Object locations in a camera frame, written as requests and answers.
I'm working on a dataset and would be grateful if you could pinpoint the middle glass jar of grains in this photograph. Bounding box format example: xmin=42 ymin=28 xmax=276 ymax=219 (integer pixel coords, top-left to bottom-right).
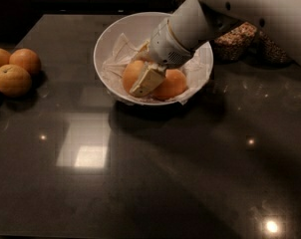
xmin=212 ymin=23 xmax=257 ymax=62

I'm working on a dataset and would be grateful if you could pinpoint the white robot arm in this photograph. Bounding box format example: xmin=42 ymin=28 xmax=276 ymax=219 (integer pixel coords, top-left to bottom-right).
xmin=130 ymin=0 xmax=301 ymax=97

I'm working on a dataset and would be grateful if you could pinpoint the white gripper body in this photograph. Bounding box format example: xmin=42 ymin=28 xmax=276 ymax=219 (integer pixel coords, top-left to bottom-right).
xmin=149 ymin=18 xmax=192 ymax=69

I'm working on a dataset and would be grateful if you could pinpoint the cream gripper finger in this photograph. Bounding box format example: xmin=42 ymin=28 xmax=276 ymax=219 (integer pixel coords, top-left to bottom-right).
xmin=130 ymin=62 xmax=166 ymax=98
xmin=134 ymin=41 xmax=150 ymax=61

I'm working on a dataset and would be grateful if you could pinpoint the right glass jar of grains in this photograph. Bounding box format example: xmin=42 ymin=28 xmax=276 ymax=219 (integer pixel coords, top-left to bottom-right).
xmin=257 ymin=32 xmax=292 ymax=65

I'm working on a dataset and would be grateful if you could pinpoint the white bowl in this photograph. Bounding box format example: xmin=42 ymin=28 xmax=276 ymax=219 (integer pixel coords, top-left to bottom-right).
xmin=93 ymin=11 xmax=214 ymax=107

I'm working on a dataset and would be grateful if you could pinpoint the white paper liner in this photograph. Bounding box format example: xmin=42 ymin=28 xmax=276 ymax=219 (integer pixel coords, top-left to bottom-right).
xmin=101 ymin=18 xmax=214 ymax=106

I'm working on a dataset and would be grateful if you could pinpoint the glass jar of grains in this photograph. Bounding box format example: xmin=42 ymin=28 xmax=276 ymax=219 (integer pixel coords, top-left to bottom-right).
xmin=212 ymin=23 xmax=257 ymax=62
xmin=257 ymin=32 xmax=292 ymax=65

